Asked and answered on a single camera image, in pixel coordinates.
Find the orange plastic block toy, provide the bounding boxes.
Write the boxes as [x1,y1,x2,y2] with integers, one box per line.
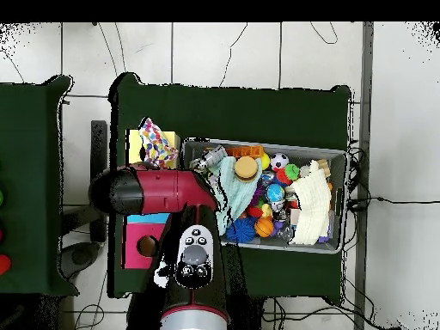
[225,144,266,160]

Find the tan toy burger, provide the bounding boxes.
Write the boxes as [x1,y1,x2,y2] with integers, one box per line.
[233,156,260,182]

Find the small soccer ball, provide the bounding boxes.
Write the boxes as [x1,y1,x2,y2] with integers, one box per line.
[269,152,290,172]

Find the blue spiky ball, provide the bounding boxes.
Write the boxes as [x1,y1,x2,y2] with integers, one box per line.
[224,217,257,244]

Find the black cable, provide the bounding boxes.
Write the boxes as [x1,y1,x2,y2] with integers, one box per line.
[346,196,440,207]

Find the light blue cloth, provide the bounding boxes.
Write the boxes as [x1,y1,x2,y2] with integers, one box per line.
[209,156,263,236]

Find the multicolour spotted cloth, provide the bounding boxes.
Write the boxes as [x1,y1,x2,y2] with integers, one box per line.
[137,117,180,169]

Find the clear mesh bin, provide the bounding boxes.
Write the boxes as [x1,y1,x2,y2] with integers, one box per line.
[174,137,350,255]

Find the silver robot toy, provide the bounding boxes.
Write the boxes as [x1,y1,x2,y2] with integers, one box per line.
[190,144,229,173]

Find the blue globe ball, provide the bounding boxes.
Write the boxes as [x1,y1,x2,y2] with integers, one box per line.
[265,183,286,204]

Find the black flat stand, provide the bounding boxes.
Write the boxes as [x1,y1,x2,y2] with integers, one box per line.
[89,119,108,243]

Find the small orange basketball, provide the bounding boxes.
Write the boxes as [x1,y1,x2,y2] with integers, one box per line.
[254,217,275,239]

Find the wooden box with three holes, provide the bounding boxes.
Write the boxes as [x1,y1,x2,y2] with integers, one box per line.
[121,128,181,270]

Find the dark green table cloth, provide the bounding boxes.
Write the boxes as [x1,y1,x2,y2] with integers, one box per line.
[0,74,80,298]
[107,71,352,307]

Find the grey round base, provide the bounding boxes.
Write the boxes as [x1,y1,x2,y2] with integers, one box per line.
[58,241,101,279]

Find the cream white cloth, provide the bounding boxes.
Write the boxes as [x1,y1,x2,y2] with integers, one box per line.
[287,159,333,247]

